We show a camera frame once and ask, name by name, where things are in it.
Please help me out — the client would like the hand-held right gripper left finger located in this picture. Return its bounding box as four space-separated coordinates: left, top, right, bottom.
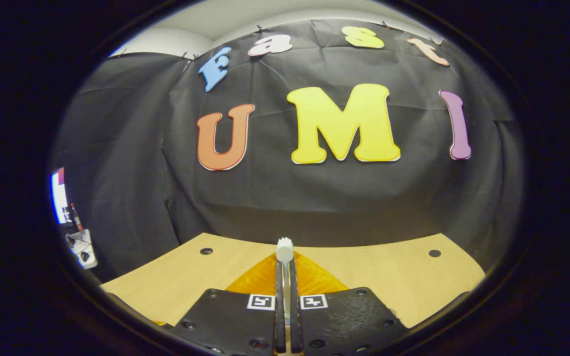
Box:
173 253 286 356

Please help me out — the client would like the lit monitor screen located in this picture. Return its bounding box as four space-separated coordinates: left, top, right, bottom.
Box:
50 168 68 224

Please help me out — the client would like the white toothbrush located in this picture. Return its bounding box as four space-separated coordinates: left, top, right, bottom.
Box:
276 237 294 328

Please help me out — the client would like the black backdrop cloth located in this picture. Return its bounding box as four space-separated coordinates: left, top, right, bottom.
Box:
50 19 525 282

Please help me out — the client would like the dark bottle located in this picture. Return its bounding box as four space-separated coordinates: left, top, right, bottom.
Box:
70 203 84 232

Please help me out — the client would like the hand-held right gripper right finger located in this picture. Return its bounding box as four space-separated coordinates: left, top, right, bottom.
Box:
289 253 410 356

